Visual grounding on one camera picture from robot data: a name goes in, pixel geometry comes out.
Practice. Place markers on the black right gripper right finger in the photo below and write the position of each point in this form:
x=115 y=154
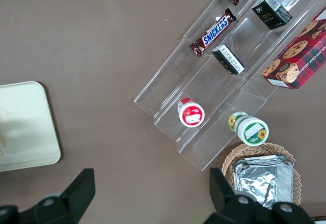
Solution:
x=224 y=203

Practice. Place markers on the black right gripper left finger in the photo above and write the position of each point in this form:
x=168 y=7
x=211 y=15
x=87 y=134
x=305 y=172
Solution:
x=74 y=198

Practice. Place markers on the round wicker basket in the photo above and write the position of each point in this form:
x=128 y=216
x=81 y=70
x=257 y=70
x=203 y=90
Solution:
x=230 y=160

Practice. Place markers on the foil wrapped sandwich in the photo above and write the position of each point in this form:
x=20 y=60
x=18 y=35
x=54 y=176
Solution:
x=262 y=180

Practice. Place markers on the cream plastic tray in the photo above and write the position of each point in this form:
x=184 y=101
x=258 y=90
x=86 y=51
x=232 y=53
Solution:
x=30 y=122

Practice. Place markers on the green lid sunflower jar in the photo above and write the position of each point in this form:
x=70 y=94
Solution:
x=252 y=131

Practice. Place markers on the red lid jar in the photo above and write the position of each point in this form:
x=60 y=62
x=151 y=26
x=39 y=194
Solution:
x=191 y=114

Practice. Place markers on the clear acrylic tiered shelf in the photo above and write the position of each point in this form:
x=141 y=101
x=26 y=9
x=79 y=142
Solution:
x=221 y=99

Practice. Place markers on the black box with white label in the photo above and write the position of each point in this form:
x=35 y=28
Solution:
x=228 y=59

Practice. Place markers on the red tartan cookie box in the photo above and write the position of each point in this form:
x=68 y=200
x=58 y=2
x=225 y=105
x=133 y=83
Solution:
x=303 y=58

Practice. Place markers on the black box with gold print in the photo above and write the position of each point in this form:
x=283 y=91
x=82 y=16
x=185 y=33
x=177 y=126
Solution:
x=270 y=12

